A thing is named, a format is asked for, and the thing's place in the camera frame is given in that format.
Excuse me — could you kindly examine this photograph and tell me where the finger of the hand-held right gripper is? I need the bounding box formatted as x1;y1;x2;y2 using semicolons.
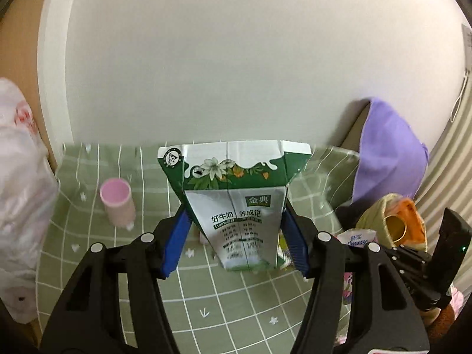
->
385;245;434;266
396;263;452;312

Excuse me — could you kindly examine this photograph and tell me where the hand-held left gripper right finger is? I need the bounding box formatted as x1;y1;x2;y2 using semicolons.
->
282;203;432;354

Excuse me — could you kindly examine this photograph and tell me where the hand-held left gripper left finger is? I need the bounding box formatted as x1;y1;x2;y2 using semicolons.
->
39;204;193;354

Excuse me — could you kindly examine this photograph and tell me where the woven straw basket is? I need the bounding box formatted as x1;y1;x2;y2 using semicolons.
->
356;193;428;252

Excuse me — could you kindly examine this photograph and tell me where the green white milk carton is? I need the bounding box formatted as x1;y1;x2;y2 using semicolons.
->
157;140;312;271

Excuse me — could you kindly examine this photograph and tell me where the person's right forearm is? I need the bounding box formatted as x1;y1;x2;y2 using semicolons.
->
424;302;458;344

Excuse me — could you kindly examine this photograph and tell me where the white green wrapper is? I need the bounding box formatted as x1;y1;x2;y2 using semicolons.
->
275;234;296;269

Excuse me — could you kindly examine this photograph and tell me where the pink printed blanket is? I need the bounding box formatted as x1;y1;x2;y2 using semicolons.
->
450;286;467;316

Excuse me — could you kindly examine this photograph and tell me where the orange packet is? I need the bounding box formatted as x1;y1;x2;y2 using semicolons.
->
391;198;428;246

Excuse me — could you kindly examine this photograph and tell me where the beige striped curtain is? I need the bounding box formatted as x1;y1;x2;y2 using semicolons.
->
417;92;472;289

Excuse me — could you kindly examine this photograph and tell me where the pink cup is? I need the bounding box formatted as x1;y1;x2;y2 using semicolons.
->
99;178;135;228

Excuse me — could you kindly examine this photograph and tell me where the green checked cloth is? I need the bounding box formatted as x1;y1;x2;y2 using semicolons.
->
35;142;360;354

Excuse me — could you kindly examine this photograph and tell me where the purple pillow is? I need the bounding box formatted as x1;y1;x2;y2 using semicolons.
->
350;98;430;206

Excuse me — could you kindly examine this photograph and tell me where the white plastic bag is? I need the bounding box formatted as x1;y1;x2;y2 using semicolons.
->
0;78;60;323

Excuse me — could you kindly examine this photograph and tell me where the brown wooden board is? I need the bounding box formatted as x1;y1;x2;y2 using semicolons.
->
0;0;61;170

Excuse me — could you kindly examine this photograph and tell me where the white hanging cable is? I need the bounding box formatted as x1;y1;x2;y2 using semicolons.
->
450;68;471;123

